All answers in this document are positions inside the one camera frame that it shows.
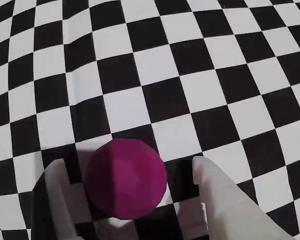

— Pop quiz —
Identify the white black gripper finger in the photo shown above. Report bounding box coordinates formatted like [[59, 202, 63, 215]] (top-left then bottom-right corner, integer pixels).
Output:
[[31, 158, 78, 240]]

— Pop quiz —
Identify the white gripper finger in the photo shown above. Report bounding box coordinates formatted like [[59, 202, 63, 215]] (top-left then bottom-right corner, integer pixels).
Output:
[[192, 156, 291, 240]]

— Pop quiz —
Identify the pink faceted ball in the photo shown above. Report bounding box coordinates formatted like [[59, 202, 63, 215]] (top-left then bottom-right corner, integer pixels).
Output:
[[86, 138, 168, 221]]

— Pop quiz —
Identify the black white checkered cloth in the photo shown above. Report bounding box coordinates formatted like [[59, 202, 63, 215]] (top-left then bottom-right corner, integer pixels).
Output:
[[0, 0, 300, 240]]

